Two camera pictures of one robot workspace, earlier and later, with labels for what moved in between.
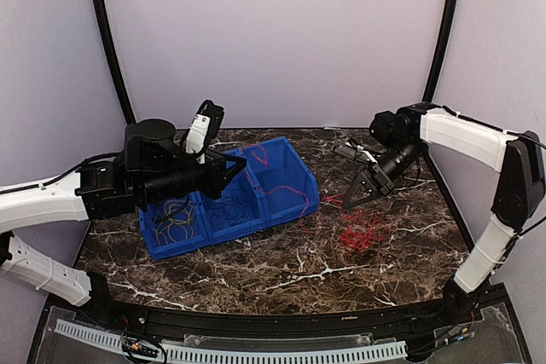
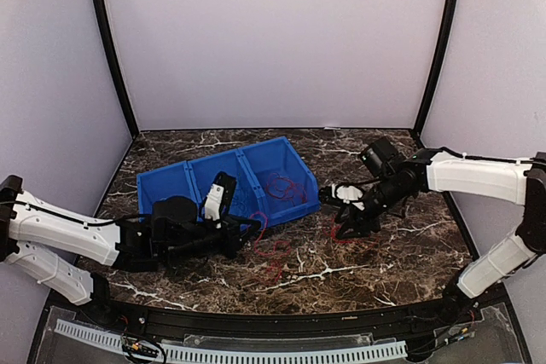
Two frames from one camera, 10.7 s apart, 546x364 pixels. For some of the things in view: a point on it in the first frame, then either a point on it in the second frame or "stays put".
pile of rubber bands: (359, 232) → (277, 242)
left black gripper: (217, 170) → (235, 238)
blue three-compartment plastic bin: (277, 183) stays put
